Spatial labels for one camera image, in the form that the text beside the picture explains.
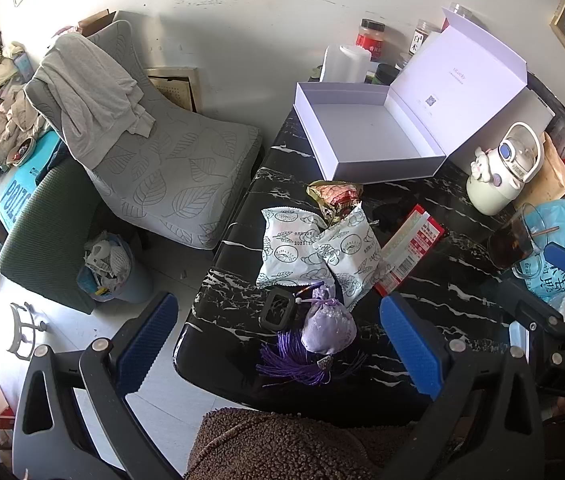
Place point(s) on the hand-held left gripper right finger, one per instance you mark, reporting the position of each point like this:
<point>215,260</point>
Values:
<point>412,345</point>

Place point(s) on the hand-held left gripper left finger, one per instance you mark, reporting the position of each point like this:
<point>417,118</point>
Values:
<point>145,345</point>

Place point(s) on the purple sachet with tassel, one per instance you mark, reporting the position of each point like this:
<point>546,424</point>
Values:
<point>325,325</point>

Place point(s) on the white printed snack packet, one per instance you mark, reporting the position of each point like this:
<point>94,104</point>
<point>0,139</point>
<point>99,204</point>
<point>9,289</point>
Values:
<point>287,250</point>
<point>352,255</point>

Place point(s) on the black square buckle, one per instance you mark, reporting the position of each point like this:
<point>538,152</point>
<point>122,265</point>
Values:
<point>282,322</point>

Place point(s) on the gold and red snack packet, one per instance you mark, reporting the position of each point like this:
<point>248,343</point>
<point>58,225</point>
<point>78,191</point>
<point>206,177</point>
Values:
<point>335,197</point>

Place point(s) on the white lidded cardboard box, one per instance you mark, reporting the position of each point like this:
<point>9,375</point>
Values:
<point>362,130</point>

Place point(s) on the glass cup with dark liquid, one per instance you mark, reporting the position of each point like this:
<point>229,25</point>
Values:
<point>504,250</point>

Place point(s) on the trash bin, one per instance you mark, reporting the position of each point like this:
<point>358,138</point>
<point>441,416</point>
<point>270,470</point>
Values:
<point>132,285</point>

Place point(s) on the tan paper bag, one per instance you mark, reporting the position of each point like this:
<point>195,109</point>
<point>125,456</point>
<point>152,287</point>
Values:
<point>552,170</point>

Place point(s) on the white electric kettle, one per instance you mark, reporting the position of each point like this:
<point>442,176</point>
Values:
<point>487,195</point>

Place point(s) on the white metal stand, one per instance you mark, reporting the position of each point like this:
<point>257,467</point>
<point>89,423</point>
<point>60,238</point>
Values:
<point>15,340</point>

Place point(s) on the grey leaf print chair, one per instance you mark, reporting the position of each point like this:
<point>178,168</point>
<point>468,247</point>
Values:
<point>187,170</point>

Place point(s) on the light blue printed box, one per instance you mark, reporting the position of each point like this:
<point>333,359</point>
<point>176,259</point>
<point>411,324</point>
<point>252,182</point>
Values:
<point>12,200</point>

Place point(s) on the grey garment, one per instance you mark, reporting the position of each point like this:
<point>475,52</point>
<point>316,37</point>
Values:
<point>82,100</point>

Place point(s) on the white label jar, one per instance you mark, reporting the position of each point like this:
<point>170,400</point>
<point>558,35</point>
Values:
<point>420,40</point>

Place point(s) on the clear jar with red contents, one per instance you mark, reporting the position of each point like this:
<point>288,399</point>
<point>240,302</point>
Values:
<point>462,9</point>

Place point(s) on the red label jar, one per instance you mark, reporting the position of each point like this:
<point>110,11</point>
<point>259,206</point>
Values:
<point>370,42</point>

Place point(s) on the open cardboard box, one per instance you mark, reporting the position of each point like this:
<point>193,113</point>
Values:
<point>95,22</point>

